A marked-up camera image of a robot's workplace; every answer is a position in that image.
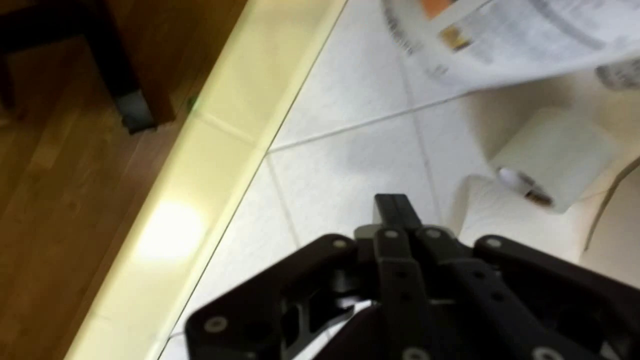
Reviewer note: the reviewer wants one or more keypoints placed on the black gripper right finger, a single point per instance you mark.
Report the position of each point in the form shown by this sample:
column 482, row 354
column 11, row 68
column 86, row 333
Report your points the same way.
column 546, row 305

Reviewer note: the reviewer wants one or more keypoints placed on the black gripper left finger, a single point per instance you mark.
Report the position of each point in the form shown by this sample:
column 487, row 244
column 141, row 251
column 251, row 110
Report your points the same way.
column 280, row 310

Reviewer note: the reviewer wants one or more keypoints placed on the Quaker oats container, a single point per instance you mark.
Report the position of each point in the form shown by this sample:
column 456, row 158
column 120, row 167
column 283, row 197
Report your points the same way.
column 470, row 44

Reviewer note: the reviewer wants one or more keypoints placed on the white paper roll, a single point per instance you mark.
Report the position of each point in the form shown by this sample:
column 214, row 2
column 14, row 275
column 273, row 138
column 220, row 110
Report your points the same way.
column 555, row 158

